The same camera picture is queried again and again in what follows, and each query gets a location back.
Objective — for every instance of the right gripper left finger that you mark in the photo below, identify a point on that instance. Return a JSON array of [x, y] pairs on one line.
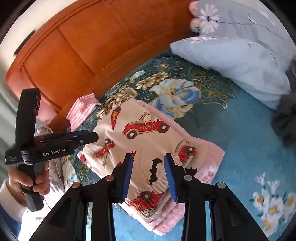
[[68, 218]]

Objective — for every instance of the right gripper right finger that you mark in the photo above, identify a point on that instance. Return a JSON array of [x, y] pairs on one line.
[[213, 207]]

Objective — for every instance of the beige car print pants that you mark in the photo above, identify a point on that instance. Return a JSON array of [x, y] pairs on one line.
[[131, 129]]

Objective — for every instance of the white sleeve left forearm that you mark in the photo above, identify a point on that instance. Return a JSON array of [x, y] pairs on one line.
[[11, 211]]

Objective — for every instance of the person's left hand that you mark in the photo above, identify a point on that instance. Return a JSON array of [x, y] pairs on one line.
[[17, 178]]

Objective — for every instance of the orange wooden headboard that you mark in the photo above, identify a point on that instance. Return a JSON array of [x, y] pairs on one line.
[[90, 46]]

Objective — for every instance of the dark grey garment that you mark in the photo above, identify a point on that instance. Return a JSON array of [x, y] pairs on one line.
[[283, 122]]

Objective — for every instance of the light blue floral duvet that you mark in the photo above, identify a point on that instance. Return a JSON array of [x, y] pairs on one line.
[[255, 66]]

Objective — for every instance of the light blue floral pillow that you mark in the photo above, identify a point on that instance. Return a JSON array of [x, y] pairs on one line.
[[215, 18]]

